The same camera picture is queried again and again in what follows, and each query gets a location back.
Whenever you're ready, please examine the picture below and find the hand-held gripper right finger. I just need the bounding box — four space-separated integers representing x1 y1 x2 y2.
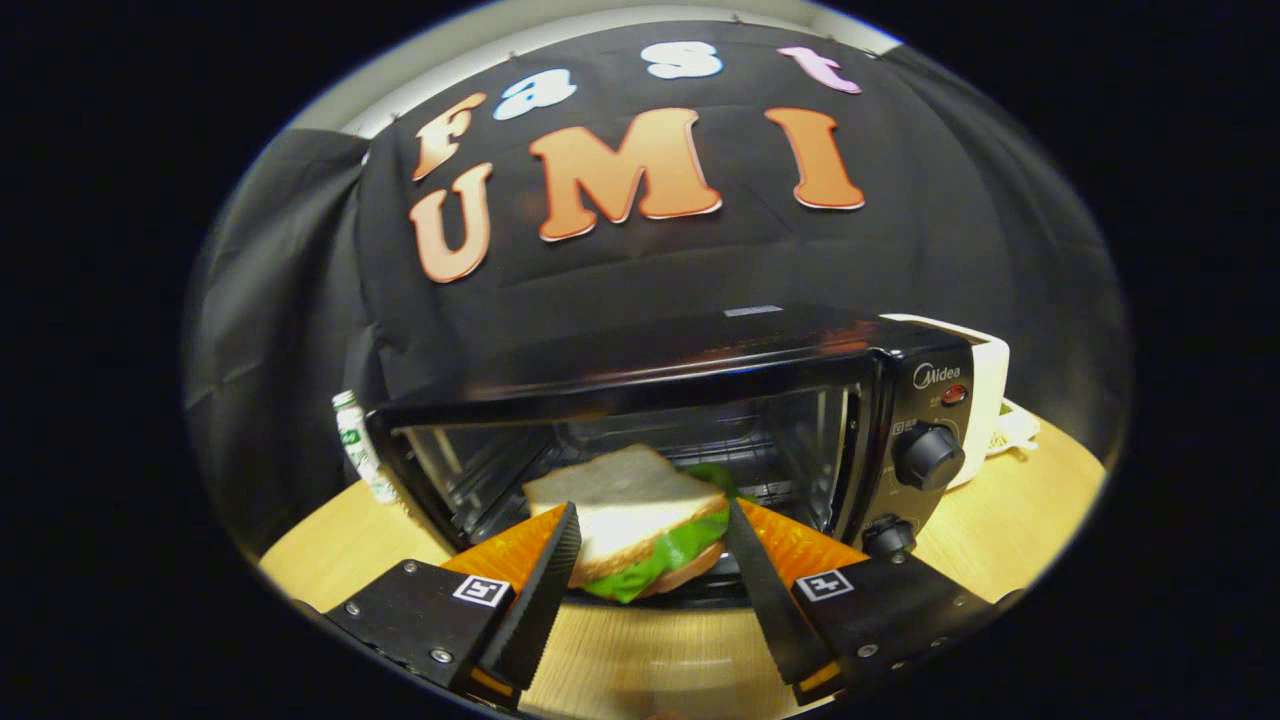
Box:
722 496 1006 708

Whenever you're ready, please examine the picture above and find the white divided dish with beans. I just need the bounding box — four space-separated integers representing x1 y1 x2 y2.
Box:
985 398 1041 456

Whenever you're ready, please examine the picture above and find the black toaster oven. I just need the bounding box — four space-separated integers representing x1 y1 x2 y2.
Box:
365 305 976 611

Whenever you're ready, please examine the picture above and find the white pop-up toaster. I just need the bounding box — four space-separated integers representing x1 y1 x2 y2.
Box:
880 313 1011 491

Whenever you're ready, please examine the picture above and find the lettuce sandwich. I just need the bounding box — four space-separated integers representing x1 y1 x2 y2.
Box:
522 443 751 604

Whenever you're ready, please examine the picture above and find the white bottle with green label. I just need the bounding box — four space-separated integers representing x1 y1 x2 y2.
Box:
332 390 401 505

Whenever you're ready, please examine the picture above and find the black backdrop cloth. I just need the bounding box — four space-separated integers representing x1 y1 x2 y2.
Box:
183 20 1136 561

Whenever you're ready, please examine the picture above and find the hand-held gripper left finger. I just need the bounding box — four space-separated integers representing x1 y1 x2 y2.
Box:
322 500 585 711

